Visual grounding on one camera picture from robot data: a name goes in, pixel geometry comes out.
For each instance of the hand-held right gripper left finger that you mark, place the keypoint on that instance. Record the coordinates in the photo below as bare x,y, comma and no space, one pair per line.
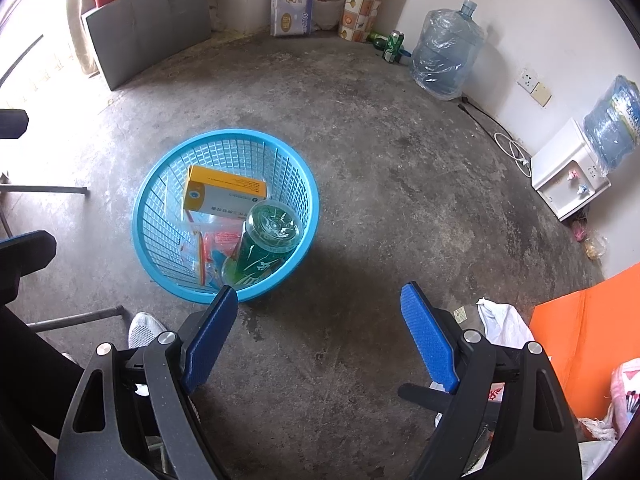
210,340

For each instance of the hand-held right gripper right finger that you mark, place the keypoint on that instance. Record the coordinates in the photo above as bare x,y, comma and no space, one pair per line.
430,340

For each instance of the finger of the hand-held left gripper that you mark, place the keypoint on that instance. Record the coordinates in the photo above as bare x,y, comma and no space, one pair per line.
25,250
14,124

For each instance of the clear zip bag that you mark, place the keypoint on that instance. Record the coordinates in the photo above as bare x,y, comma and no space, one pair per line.
210,245

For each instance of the green plastic bottle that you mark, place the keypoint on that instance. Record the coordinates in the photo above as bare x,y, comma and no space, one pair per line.
265,240

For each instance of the blue plastic basket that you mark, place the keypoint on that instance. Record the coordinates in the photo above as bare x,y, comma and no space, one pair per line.
160,200

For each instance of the yellow cardboard box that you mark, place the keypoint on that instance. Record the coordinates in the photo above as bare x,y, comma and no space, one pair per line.
220,192

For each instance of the paper scrap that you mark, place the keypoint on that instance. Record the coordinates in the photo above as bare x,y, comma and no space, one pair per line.
460,315

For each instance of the metal table leg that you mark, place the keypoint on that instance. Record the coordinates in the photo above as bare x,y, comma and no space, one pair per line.
75,319
45,190

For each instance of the white shoe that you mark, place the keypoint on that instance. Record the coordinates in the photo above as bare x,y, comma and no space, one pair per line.
146,330

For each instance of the beige curtain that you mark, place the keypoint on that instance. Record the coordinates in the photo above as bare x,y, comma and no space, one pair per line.
82,20

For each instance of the person's black trouser leg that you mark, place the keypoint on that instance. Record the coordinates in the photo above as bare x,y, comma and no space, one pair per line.
30,375

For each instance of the orange mat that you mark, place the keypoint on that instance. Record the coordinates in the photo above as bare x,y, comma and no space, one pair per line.
595,330

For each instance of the grey cabinet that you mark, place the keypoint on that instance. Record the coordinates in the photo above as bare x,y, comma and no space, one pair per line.
150,25

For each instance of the small clear snack bag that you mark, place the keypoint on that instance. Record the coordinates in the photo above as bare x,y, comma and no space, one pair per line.
592,246

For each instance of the pink printed bag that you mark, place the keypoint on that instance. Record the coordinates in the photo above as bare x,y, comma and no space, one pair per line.
627,395

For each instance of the white water dispenser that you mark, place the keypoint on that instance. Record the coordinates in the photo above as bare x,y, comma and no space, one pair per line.
562,175

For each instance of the full blue water jug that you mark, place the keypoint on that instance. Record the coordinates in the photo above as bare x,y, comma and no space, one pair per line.
617,125

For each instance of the empty blue water jug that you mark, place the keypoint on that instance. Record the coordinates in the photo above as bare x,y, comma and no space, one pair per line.
445,55

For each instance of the green drink can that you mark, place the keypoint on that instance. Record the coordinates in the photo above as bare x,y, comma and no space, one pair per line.
394,46

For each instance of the green glass bottle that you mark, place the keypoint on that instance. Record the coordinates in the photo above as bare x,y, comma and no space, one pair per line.
376,37

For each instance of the white waste bin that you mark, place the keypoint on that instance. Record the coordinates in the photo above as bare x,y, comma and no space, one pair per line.
329,12

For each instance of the patterned wallpaper roll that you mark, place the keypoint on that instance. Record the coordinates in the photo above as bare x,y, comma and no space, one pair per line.
362,5

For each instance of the beige wall switch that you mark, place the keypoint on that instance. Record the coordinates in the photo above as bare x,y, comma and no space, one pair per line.
541,94

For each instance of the white wall socket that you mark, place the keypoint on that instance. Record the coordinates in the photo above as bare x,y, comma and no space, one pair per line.
527,79

